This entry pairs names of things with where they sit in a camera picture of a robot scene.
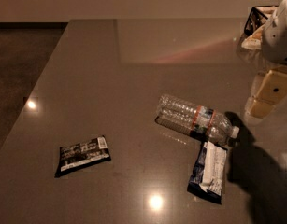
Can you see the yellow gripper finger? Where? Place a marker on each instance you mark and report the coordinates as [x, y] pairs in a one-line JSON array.
[[270, 86], [258, 108]]

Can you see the clear plastic water bottle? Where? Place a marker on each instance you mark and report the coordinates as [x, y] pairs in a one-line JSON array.
[[197, 121]]

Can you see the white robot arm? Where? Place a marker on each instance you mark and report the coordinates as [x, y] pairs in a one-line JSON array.
[[266, 43]]

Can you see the blue white snack wrapper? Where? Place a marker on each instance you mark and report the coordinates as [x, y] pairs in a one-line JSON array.
[[207, 176]]

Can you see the black snack bar wrapper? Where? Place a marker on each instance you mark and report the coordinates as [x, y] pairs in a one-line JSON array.
[[81, 155]]

